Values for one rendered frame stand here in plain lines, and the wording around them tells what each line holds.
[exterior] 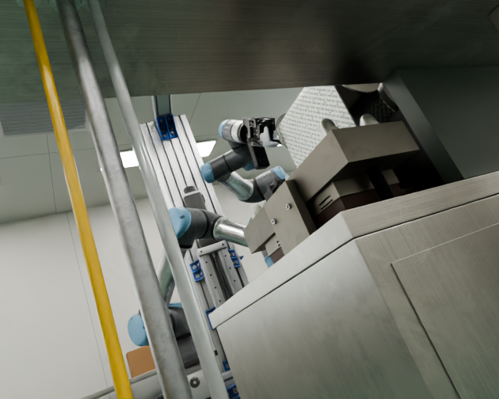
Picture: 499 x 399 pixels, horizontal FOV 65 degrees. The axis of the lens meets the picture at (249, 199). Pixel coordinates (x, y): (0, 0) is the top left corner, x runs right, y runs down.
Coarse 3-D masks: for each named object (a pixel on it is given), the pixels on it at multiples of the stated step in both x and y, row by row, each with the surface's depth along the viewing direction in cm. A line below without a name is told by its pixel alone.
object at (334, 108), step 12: (336, 96) 85; (324, 108) 89; (336, 108) 86; (348, 108) 83; (312, 120) 93; (336, 120) 86; (348, 120) 83; (312, 132) 94; (300, 144) 99; (312, 144) 95; (300, 156) 100
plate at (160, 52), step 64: (0, 0) 35; (128, 0) 40; (192, 0) 43; (256, 0) 46; (320, 0) 50; (384, 0) 55; (448, 0) 60; (0, 64) 41; (64, 64) 44; (128, 64) 48; (192, 64) 52; (256, 64) 57; (320, 64) 63; (384, 64) 70; (448, 64) 79
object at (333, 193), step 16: (384, 176) 68; (320, 192) 66; (336, 192) 62; (352, 192) 63; (368, 192) 65; (400, 192) 68; (320, 208) 67; (336, 208) 64; (320, 224) 68; (272, 240) 83; (272, 256) 84
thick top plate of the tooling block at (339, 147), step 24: (336, 144) 59; (360, 144) 60; (384, 144) 62; (408, 144) 64; (312, 168) 65; (336, 168) 60; (360, 168) 62; (384, 168) 67; (312, 192) 66; (264, 216) 82; (264, 240) 84
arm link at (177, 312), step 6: (174, 306) 156; (180, 306) 157; (174, 312) 154; (180, 312) 156; (174, 318) 152; (180, 318) 154; (174, 324) 151; (180, 324) 153; (186, 324) 155; (174, 330) 151; (180, 330) 153; (186, 330) 154
